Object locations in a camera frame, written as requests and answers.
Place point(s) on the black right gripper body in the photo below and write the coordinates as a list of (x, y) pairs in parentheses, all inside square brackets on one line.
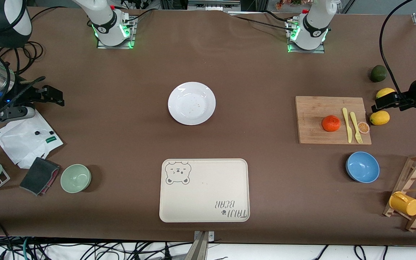
[(23, 95)]

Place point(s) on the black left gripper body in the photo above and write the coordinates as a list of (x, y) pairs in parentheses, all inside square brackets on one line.
[(412, 92)]

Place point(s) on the orange fruit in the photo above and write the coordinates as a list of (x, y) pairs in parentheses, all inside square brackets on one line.
[(330, 123)]

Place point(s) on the white round plate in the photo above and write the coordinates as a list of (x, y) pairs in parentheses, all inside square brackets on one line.
[(191, 103)]

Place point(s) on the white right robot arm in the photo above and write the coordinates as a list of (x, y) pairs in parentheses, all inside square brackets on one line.
[(110, 29)]

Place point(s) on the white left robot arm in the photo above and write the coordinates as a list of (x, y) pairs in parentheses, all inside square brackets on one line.
[(314, 29)]

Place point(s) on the yellow lemon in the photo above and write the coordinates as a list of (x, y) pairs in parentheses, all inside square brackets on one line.
[(380, 118), (383, 92)]

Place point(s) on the toy orange slice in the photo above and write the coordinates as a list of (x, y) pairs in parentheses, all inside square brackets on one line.
[(363, 127)]

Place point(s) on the yellow plastic fork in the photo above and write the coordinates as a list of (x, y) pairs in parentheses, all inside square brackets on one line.
[(354, 122)]

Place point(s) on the dark green avocado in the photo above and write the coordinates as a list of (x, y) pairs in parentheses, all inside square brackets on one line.
[(378, 73)]

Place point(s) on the yellow plastic knife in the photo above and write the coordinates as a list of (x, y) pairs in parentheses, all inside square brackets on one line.
[(347, 126)]

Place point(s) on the white plastic bag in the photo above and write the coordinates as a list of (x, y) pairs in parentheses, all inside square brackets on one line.
[(20, 144)]

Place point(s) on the blue bowl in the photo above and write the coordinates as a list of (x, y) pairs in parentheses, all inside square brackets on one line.
[(362, 168)]

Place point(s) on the wooden cutting board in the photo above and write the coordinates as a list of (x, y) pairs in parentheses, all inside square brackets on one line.
[(312, 119)]

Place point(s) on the brown table cover sheet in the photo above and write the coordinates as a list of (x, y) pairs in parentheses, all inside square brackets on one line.
[(121, 126)]

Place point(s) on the grey and pink folded cloth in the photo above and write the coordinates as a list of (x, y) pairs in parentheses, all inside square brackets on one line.
[(39, 176)]

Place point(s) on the wooden cup rack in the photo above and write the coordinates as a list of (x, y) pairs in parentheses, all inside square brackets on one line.
[(411, 177)]

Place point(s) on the pale green bowl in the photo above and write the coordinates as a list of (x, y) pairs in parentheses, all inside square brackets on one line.
[(75, 178)]

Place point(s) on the yellow mug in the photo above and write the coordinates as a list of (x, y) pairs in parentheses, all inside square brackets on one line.
[(406, 205)]

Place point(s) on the cream tray with bear print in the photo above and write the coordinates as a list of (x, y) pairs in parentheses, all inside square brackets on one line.
[(204, 195)]

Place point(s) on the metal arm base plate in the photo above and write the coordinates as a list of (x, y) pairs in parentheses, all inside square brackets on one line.
[(130, 39), (320, 50)]

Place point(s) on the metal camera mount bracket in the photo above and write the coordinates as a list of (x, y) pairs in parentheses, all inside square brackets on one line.
[(201, 249)]

